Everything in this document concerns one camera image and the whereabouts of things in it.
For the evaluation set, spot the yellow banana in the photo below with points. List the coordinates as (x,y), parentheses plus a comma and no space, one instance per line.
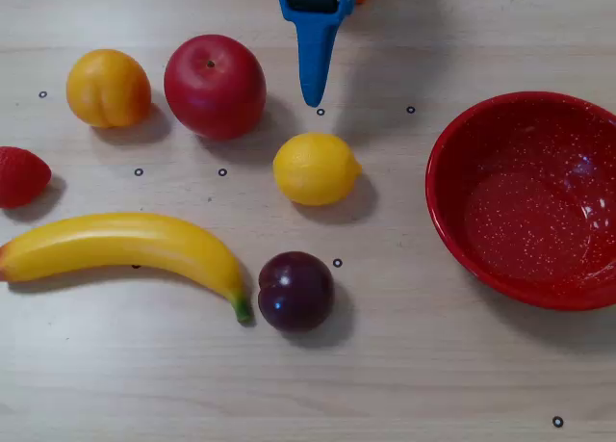
(125,242)

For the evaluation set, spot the orange yellow peach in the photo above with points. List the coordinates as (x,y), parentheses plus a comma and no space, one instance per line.
(107,88)

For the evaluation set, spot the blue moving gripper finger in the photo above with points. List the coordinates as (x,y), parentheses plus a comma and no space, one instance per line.
(315,52)

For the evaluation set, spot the dark purple plum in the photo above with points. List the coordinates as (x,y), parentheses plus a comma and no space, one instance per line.
(296,292)

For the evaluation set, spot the red apple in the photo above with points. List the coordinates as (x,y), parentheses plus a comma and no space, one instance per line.
(214,88)

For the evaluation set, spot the yellow lemon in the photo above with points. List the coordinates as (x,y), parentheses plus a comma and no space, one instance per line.
(313,170)

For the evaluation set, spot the red strawberry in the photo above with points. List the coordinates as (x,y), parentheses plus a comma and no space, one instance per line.
(21,177)

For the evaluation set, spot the red speckled bowl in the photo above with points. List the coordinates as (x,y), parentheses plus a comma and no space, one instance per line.
(520,206)

